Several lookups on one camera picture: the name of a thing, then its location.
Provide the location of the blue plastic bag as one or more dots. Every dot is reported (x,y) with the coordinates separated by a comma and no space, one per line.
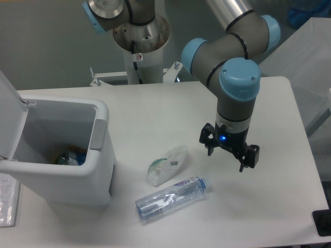
(300,12)

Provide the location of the white trash can lid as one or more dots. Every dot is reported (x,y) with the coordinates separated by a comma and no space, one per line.
(14,112)

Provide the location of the clear plastic water bottle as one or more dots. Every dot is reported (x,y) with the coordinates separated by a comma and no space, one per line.
(163,202)

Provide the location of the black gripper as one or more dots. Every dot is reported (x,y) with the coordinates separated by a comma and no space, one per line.
(234,143)

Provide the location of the trash inside can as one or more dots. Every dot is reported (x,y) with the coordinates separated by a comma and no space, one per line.
(74,156)

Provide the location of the grey white side cabinet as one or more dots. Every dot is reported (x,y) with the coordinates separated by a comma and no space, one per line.
(304,59)

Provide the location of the white trash can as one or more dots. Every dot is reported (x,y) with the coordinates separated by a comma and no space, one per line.
(59,147)

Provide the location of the black device at edge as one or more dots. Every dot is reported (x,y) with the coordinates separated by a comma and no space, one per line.
(322,222)

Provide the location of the white trash bag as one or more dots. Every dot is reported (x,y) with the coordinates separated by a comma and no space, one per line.
(163,169)

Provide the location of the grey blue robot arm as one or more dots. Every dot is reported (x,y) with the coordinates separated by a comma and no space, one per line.
(224,66)

